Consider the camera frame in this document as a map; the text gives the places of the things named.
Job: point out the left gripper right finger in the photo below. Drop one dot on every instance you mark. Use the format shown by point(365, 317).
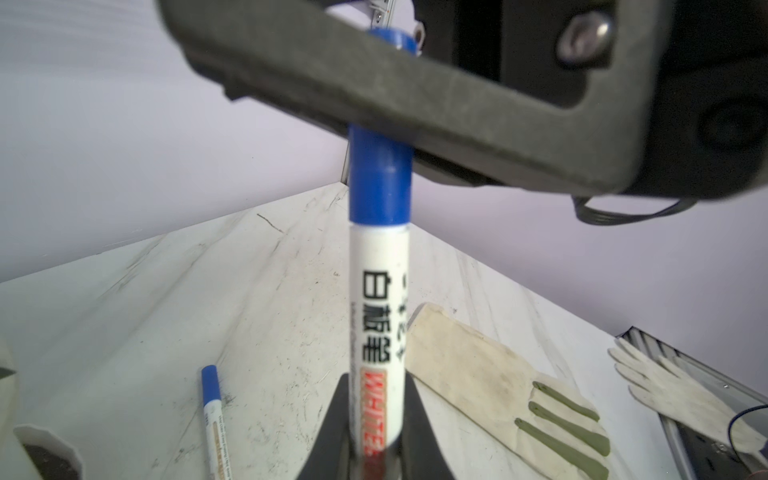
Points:
point(420, 454)

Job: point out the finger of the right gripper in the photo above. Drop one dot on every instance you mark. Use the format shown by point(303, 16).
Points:
point(295, 57)

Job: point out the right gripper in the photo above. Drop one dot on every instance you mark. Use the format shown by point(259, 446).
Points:
point(663, 99)

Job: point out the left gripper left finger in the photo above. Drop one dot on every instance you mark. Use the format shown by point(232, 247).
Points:
point(329, 458)

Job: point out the white marker pen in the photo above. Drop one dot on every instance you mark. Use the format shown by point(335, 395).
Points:
point(379, 267)
point(215, 432)

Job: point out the beige green-fingered glove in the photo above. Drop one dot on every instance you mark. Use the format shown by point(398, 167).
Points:
point(545, 422)

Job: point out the white cotton glove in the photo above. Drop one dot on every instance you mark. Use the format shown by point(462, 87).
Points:
point(665, 388)

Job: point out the white plant saucer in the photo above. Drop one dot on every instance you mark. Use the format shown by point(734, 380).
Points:
point(52, 456)

